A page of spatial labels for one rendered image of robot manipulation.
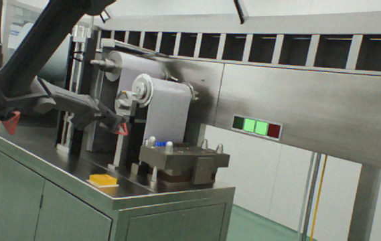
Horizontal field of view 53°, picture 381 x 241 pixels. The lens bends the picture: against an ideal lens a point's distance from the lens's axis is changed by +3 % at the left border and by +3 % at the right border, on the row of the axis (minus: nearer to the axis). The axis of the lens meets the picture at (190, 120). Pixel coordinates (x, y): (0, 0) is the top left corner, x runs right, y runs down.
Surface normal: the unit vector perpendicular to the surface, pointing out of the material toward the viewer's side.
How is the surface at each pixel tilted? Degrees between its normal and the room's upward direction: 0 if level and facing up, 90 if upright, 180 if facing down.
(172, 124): 90
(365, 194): 90
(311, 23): 90
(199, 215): 90
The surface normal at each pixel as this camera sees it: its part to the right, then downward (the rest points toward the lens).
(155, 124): 0.70, 0.18
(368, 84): -0.69, -0.07
